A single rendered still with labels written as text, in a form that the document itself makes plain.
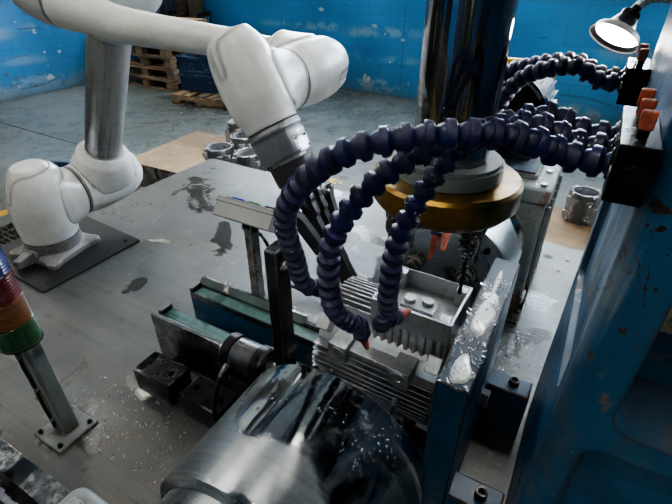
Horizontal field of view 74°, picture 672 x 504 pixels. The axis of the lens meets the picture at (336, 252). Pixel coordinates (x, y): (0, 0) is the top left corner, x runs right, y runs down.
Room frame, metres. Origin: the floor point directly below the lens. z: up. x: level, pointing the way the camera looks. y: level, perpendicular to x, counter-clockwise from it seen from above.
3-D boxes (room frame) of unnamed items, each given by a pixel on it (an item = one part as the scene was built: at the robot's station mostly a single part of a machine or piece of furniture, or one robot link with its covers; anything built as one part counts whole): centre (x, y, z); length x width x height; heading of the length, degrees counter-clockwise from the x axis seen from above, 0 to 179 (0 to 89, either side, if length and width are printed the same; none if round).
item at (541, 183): (1.05, -0.40, 0.99); 0.35 x 0.31 x 0.37; 150
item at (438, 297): (0.52, -0.13, 1.11); 0.12 x 0.11 x 0.07; 59
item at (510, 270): (0.46, -0.24, 0.97); 0.30 x 0.11 x 0.34; 150
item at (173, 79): (7.40, 2.63, 0.45); 1.26 x 0.86 x 0.89; 59
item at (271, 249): (0.48, 0.08, 1.12); 0.04 x 0.03 x 0.26; 60
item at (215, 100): (6.26, 1.48, 0.39); 1.20 x 0.80 x 0.79; 67
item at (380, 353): (0.54, -0.09, 1.02); 0.20 x 0.19 x 0.19; 59
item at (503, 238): (0.84, -0.28, 1.04); 0.37 x 0.25 x 0.25; 150
